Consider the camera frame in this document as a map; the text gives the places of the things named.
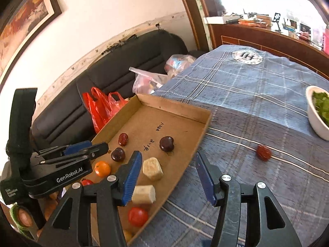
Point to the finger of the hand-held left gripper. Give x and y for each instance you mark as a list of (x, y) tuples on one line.
[(97, 149), (77, 146)]

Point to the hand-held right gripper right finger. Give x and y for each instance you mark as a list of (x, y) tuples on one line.
[(205, 177)]

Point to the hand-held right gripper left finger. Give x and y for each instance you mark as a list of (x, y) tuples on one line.
[(132, 177)]

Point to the small pale sugarcane chunk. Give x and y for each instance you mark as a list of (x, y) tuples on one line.
[(144, 194)]

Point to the orange tomato with stem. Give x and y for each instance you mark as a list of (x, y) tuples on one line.
[(102, 169)]

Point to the dark purple plum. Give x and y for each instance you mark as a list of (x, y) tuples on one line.
[(118, 155), (166, 144)]

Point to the large pale sugarcane chunk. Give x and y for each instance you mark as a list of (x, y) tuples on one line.
[(153, 169)]

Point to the red jujube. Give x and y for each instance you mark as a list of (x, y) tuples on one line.
[(263, 152), (123, 139)]

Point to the red tomato with green stem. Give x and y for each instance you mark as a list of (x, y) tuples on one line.
[(87, 182)]

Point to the shallow cardboard box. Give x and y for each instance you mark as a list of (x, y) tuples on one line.
[(180, 123)]

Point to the person's left hand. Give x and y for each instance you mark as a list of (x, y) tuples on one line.
[(23, 217)]

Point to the oval red tomato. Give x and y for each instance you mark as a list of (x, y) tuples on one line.
[(138, 216)]

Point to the red plastic bag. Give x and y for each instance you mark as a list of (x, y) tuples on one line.
[(101, 108)]

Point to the small orange kumquat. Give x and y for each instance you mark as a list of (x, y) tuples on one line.
[(127, 236)]

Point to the black sofa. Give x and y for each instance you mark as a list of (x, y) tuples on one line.
[(115, 69)]

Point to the white plastic bag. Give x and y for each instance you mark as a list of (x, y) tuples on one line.
[(146, 81)]

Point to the blue plaid tablecloth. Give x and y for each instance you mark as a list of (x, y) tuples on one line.
[(257, 95)]

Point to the clear plastic bag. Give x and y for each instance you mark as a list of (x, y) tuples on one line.
[(178, 61)]

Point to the white bowl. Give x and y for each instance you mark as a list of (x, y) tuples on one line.
[(314, 121)]

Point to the green leafy vegetables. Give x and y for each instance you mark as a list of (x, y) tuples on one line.
[(322, 105)]

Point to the flat white box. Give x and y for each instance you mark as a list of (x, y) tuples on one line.
[(218, 19)]

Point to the pink bottle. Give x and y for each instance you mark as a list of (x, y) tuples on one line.
[(326, 41)]

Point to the framed wall picture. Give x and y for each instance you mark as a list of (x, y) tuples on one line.
[(23, 25)]

